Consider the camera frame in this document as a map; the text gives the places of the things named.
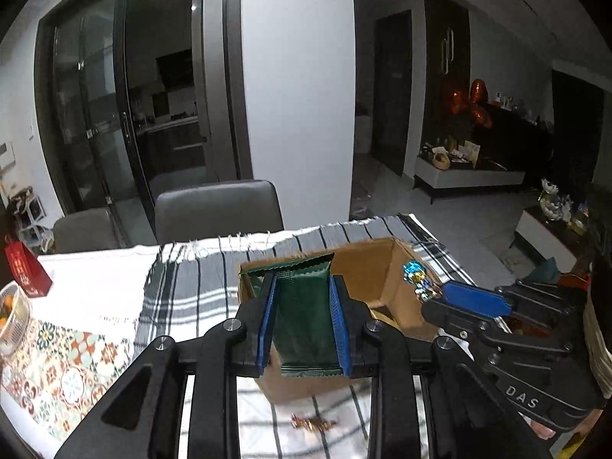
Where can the lotus flower ornament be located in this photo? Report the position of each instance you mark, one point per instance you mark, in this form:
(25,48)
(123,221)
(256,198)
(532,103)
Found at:
(550,201)

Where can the person's right hand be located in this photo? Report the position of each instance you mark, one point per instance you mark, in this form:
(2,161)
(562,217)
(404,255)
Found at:
(542,431)

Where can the glass sliding door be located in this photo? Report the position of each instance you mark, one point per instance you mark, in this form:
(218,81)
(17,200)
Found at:
(91,105)

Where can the wooden chair with red cloth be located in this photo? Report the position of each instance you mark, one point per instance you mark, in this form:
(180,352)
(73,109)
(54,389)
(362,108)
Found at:
(573,281)

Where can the small white shelf rack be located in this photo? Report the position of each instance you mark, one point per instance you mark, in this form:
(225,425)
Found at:
(28,215)

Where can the patterned floral table mat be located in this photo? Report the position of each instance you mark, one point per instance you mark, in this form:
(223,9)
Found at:
(62,377)

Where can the blue foil candy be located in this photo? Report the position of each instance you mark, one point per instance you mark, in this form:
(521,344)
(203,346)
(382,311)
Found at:
(416,277)

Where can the red foil balloons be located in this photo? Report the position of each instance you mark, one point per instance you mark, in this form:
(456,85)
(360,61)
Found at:
(471,105)

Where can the grey checked tablecloth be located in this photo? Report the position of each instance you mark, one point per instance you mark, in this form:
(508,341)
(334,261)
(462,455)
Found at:
(191,287)

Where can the tall dark cabinet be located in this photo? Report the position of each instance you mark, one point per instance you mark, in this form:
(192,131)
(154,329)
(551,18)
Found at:
(447,33)

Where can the grey dining chair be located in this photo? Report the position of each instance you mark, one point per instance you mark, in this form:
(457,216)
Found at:
(88,232)
(215,210)

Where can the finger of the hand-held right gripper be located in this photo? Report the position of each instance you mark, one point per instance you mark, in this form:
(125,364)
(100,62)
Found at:
(449,318)
(473,299)

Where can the small woven basket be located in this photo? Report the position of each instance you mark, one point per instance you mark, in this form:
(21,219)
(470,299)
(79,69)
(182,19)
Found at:
(441,160)

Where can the brown cardboard box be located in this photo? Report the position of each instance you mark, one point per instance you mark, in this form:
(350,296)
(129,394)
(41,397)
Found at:
(363,272)

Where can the silver refrigerator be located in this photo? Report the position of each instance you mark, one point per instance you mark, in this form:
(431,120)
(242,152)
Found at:
(210,81)

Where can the white wall intercom panel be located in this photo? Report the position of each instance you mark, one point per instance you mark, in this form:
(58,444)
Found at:
(5,155)

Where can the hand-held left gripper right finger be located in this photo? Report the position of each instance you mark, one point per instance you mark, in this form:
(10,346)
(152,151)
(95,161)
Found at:
(340,330)

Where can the white low bench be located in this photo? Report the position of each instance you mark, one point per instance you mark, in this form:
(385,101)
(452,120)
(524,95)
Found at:
(468,178)

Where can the low coffee table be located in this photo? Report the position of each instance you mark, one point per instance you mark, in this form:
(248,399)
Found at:
(540,239)

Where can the red gift bag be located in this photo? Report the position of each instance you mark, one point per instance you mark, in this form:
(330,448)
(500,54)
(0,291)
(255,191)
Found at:
(26,272)

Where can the gold wrapped candy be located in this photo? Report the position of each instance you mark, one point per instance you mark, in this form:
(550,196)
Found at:
(326,423)
(303,422)

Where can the dark sideboard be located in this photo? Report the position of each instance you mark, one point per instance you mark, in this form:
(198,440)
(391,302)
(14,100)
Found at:
(516,138)

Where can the dark green snack packet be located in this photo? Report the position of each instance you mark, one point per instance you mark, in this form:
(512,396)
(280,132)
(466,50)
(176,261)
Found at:
(301,320)

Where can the green cloth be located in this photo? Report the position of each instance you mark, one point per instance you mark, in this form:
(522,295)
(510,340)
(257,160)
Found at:
(540,271)

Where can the dark interior door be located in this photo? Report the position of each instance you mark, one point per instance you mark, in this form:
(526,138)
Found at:
(392,95)

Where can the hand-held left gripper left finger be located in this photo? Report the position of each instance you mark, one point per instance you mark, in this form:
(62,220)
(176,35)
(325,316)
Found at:
(265,330)

